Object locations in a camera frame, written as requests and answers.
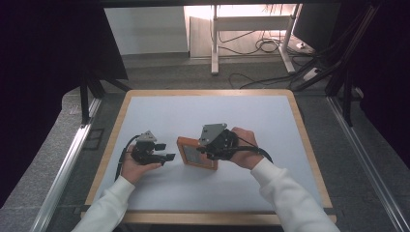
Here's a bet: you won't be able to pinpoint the black curtain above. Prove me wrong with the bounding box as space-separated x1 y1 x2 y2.
0 0 129 209
351 0 410 160

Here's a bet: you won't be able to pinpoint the white desk frame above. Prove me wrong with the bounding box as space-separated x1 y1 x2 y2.
211 3 303 75

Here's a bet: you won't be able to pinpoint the coiled black cables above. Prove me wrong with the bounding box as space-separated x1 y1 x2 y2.
218 30 299 56

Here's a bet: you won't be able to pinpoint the dark monitor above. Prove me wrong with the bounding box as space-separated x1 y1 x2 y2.
291 3 342 52

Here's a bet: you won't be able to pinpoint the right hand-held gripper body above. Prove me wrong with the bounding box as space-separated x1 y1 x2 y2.
198 123 240 161

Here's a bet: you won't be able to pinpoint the white power strip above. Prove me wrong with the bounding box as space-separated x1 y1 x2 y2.
303 67 321 82

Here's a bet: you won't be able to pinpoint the dark floor grate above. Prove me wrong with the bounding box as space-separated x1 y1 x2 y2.
82 128 105 151

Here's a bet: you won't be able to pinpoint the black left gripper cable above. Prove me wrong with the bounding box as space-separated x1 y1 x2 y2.
114 134 141 182

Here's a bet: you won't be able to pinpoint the white table mat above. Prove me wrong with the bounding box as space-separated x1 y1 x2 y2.
90 95 327 213

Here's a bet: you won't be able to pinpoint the white wall panel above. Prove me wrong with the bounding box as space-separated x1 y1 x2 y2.
103 6 190 56

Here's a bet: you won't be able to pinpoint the black metal stand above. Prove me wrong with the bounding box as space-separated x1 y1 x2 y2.
324 66 355 128
79 67 132 126

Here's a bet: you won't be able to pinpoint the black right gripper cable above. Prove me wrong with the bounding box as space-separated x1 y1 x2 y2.
236 136 274 164

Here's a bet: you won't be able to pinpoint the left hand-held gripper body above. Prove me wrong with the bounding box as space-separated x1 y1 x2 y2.
131 130 162 166

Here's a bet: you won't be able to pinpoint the wooden picture frame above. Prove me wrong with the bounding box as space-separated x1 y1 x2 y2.
176 136 220 171

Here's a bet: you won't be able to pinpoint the black floor cable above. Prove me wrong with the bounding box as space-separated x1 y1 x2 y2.
227 72 293 90

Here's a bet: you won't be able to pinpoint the person's right hand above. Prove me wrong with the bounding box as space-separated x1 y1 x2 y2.
230 126 264 171

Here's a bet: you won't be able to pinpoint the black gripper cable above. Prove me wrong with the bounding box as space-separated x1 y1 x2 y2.
236 136 274 164
114 134 141 182

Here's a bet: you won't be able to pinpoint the person's left hand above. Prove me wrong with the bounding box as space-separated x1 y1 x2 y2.
120 145 162 186

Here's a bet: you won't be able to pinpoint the aluminium rail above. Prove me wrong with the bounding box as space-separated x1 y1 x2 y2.
30 97 102 232
327 96 410 232

